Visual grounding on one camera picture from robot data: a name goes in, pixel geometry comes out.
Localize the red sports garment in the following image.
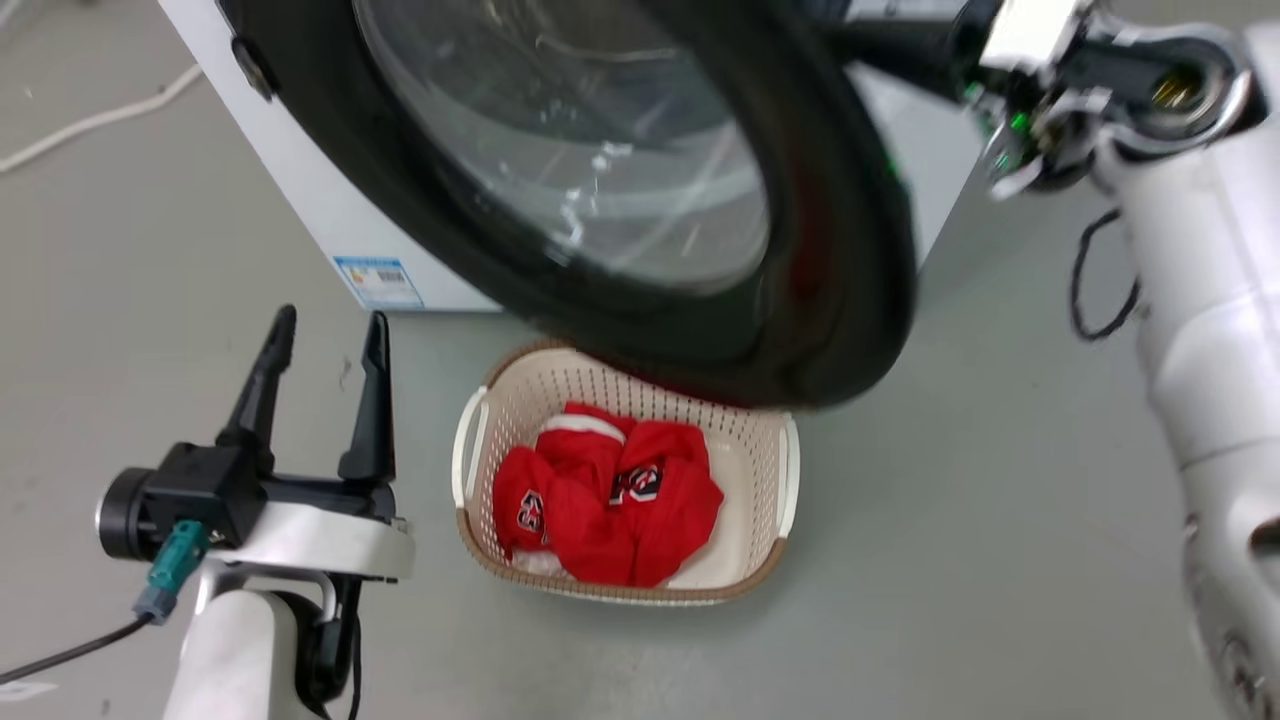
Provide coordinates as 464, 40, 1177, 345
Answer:
491, 401, 726, 590

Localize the blue energy label sticker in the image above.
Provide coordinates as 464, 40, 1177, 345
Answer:
333, 256, 425, 311

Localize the white washing machine body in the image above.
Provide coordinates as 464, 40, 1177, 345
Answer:
155, 0, 988, 314

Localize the black cable with teal connector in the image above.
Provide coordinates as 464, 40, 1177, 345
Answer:
0, 519, 212, 687

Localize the beige perforated laundry basket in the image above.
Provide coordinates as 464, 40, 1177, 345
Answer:
452, 340, 802, 608

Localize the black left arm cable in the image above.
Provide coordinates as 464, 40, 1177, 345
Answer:
296, 578, 365, 720

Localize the white floor cable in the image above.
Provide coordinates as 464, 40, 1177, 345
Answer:
0, 62, 206, 176

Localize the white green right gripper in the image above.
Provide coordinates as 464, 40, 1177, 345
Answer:
818, 0, 1113, 202

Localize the black round washing machine door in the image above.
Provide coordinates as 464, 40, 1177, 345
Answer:
215, 0, 918, 412

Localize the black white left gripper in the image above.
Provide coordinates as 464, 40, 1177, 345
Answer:
96, 304, 417, 584

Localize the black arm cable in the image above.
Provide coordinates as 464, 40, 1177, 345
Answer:
296, 578, 365, 720
1069, 207, 1143, 343

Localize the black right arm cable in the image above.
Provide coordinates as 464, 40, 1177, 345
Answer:
1069, 207, 1143, 343

